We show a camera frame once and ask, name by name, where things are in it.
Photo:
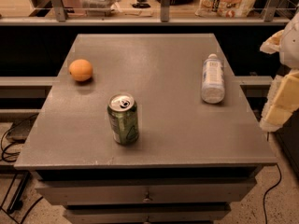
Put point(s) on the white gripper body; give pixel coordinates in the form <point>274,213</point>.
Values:
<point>291,47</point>

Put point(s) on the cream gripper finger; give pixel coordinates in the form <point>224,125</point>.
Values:
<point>271,45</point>
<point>282,101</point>

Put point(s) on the printed snack bag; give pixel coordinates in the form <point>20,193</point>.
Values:
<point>225,8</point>

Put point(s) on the grey drawer cabinet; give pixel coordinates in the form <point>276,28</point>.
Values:
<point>191,159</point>

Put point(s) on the green soda can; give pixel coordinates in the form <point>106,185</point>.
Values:
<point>122,112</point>

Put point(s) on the clear plastic container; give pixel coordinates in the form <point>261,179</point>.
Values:
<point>98,7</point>

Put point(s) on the orange fruit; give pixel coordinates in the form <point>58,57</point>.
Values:
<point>81,70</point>

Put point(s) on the metal shelf rail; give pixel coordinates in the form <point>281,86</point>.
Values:
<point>127,12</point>

